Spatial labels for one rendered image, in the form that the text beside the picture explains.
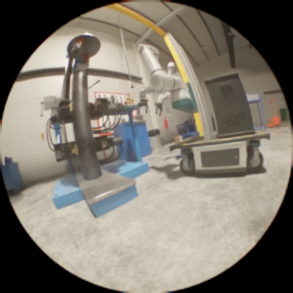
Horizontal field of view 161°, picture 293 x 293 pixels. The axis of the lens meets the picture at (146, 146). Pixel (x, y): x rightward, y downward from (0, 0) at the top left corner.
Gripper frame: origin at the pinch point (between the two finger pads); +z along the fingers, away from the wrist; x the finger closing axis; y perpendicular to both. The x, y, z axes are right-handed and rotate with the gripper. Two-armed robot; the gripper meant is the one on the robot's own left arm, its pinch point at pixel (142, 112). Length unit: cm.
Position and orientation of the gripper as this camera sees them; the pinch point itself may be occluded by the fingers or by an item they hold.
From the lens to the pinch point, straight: 138.4
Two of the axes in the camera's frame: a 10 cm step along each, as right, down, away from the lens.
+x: -7.3, 3.2, -6.1
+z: 0.2, 8.9, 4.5
